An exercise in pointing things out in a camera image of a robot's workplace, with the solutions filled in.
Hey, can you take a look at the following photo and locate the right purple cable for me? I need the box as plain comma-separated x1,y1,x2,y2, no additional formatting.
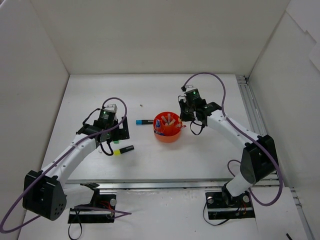
183,72,285,206

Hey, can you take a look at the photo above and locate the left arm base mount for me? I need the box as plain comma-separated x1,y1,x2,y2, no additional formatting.
64,183,123,233

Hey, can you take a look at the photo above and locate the yellow cap black highlighter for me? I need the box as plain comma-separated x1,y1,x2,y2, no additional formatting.
113,145,135,156

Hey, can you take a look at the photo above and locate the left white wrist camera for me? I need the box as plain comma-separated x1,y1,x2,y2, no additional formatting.
102,104,118,115

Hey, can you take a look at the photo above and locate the blue ballpoint pen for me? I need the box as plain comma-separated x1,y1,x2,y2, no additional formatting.
154,130,165,136

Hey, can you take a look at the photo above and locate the orange round compartment organizer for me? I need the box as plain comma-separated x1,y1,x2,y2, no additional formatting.
153,111,183,143

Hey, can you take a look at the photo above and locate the front aluminium rail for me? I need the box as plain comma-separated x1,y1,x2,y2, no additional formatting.
59,177,278,192

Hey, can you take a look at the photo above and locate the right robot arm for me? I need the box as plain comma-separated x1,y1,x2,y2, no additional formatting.
178,88,279,206

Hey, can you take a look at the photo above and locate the aluminium rail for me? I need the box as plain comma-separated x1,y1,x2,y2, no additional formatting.
236,75,315,240
59,177,278,192

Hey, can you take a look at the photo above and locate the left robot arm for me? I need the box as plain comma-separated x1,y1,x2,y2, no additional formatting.
22,104,130,221

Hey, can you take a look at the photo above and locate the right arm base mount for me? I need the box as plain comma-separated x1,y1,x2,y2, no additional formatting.
202,190,256,227

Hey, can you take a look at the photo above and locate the right aluminium rail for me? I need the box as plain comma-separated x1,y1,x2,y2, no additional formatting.
236,75,315,240

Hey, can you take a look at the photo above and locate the blue cap black highlighter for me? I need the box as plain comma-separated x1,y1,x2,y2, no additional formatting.
135,119,154,126

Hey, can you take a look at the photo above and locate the clear bottle blue cap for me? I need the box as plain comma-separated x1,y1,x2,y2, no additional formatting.
154,119,162,131

